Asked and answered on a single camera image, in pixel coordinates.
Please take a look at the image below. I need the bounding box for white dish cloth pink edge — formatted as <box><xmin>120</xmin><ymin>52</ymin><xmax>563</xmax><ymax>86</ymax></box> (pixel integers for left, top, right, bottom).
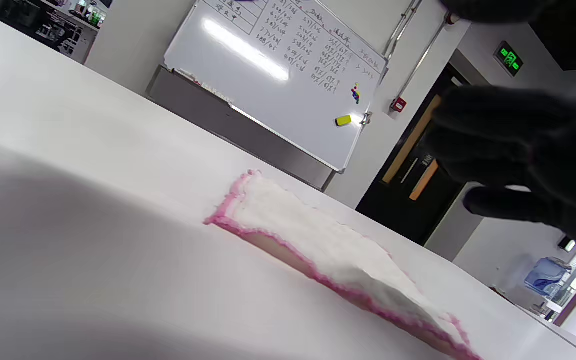
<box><xmin>204</xmin><ymin>169</ymin><xmax>484</xmax><ymax>360</ymax></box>

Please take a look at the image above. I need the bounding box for metal wall conduit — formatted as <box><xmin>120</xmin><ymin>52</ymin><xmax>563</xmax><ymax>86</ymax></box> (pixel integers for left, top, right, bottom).
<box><xmin>382</xmin><ymin>0</ymin><xmax>424</xmax><ymax>60</ymax></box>
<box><xmin>399</xmin><ymin>20</ymin><xmax>451</xmax><ymax>100</ymax></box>

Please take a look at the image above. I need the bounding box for green exit sign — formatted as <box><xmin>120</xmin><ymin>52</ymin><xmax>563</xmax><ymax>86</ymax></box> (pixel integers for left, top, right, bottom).
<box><xmin>493</xmin><ymin>41</ymin><xmax>525</xmax><ymax>78</ymax></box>

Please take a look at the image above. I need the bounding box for cluttered shelf unit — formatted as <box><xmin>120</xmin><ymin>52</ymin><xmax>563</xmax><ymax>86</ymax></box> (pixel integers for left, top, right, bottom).
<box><xmin>0</xmin><ymin>0</ymin><xmax>114</xmax><ymax>66</ymax></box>

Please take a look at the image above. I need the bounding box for blue water cooler bottle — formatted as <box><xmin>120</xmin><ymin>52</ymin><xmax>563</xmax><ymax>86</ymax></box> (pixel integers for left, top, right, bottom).
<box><xmin>524</xmin><ymin>257</ymin><xmax>572</xmax><ymax>297</ymax></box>

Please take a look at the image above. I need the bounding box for black door with wooden handles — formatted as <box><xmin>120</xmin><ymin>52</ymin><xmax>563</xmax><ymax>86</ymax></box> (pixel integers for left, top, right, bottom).
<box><xmin>355</xmin><ymin>62</ymin><xmax>484</xmax><ymax>247</ymax></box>

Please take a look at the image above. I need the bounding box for whiteboard on rolling stand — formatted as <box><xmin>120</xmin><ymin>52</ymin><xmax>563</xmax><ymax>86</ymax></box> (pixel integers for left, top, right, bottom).
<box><xmin>163</xmin><ymin>0</ymin><xmax>389</xmax><ymax>174</ymax></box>

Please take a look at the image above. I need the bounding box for person's left hand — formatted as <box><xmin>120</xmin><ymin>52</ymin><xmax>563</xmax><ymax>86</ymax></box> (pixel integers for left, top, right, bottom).
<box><xmin>418</xmin><ymin>0</ymin><xmax>576</xmax><ymax>256</ymax></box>

